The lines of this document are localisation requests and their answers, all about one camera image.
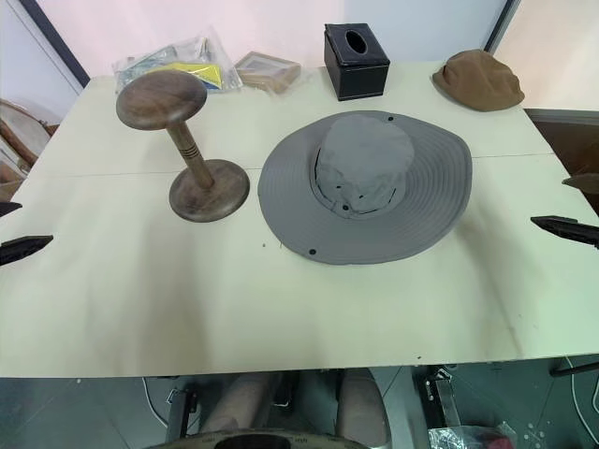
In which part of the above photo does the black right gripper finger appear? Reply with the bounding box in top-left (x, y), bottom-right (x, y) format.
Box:
top-left (530, 215), bottom-right (599, 250)
top-left (562, 173), bottom-right (599, 191)

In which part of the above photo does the grey wide-brim sun hat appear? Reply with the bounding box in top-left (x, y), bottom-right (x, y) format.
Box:
top-left (257, 109), bottom-right (474, 268)

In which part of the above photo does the dark wooden hat stand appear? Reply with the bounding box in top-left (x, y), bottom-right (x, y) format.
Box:
top-left (115, 73), bottom-right (252, 224)

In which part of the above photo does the dark brown cabinet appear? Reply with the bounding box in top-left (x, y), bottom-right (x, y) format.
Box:
top-left (523, 108), bottom-right (599, 181)

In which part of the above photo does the brown fabric cap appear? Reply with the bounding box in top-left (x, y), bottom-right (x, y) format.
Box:
top-left (431, 49), bottom-right (526, 113)

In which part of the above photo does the plastic bag with red item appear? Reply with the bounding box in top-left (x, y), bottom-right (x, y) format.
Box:
top-left (427, 420), bottom-right (519, 449)

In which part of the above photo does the clear plastic bag with papers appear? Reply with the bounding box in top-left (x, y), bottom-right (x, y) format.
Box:
top-left (111, 25), bottom-right (245, 95)

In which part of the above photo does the black leather tissue box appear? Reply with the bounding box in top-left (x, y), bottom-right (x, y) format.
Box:
top-left (323, 22), bottom-right (391, 102)

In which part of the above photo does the grey-brown cylindrical leg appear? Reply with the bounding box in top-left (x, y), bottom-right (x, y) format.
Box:
top-left (335, 368), bottom-right (390, 446)
top-left (200, 372), bottom-right (273, 434)

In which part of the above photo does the small brown box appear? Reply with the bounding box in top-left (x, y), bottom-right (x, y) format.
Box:
top-left (233, 51), bottom-right (303, 98)

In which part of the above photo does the dark rounded shape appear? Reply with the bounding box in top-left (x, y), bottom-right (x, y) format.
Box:
top-left (162, 430), bottom-right (376, 449)

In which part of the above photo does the dark blue partition post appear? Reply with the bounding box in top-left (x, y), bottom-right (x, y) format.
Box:
top-left (20, 0), bottom-right (91, 89)
top-left (483, 0), bottom-right (510, 53)

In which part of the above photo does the white cable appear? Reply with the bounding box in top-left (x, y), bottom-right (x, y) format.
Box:
top-left (141, 375), bottom-right (166, 427)

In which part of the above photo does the metal table leg bracket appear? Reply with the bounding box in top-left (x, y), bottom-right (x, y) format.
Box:
top-left (419, 366), bottom-right (463, 432)
top-left (162, 385), bottom-right (198, 443)

